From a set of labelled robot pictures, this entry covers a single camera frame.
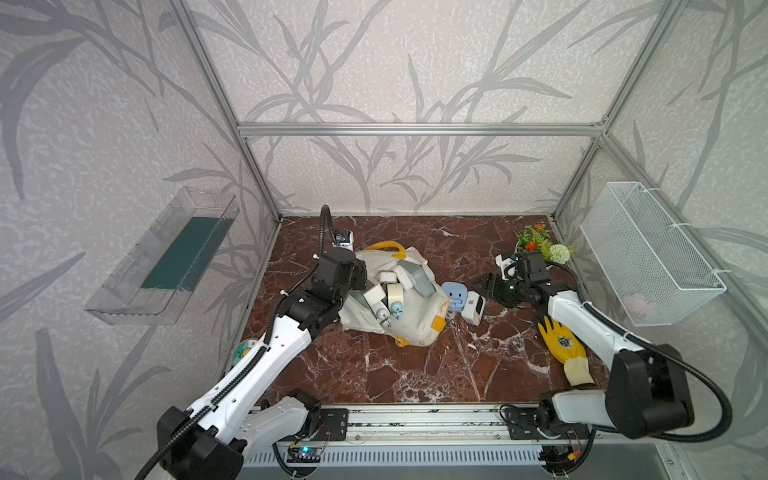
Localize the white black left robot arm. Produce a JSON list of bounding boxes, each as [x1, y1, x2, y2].
[[137, 247, 367, 479]]

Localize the light blue face alarm clock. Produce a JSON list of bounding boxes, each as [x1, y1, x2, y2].
[[441, 281, 469, 313]]

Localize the green circuit board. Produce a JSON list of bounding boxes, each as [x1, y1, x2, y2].
[[287, 446, 324, 464]]

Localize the grey square analog clock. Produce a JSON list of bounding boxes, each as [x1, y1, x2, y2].
[[400, 260, 435, 298]]

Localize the yellow work glove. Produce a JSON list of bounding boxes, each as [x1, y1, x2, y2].
[[538, 316, 595, 387]]

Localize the white canvas bag yellow handles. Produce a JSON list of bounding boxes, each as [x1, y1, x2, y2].
[[340, 241, 450, 347]]

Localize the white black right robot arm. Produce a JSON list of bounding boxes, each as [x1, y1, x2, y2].
[[474, 252, 695, 439]]

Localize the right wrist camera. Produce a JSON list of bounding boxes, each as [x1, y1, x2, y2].
[[495, 253, 517, 280]]

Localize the pink object in basket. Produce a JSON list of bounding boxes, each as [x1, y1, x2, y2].
[[623, 294, 652, 316]]

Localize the clear plastic wall shelf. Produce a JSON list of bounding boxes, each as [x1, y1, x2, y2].
[[85, 187, 240, 326]]

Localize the white digital clock dark screen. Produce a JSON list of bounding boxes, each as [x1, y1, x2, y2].
[[363, 282, 388, 311]]

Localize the blue twin bell alarm clock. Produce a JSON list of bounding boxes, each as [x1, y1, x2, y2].
[[387, 283, 404, 319]]

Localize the white wire mesh basket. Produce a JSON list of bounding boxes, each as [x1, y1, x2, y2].
[[580, 181, 727, 327]]

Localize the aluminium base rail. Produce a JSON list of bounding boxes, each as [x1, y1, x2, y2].
[[173, 403, 685, 469]]

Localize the white cube alarm clock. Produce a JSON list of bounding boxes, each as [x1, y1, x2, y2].
[[461, 291, 486, 326]]

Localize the white pot artificial plant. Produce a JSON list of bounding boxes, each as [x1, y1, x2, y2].
[[516, 223, 575, 265]]

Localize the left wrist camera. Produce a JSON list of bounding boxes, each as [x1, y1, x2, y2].
[[334, 229, 354, 251]]

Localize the right black cable conduit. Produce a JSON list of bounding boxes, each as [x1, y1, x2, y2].
[[539, 281, 734, 444]]

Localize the left black cable conduit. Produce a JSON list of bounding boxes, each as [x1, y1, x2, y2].
[[134, 205, 337, 480]]

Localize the black cable conduit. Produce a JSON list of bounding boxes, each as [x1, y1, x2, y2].
[[539, 281, 734, 444], [134, 205, 337, 480]]

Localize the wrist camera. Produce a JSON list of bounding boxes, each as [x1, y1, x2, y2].
[[495, 253, 517, 280], [334, 229, 354, 251]]

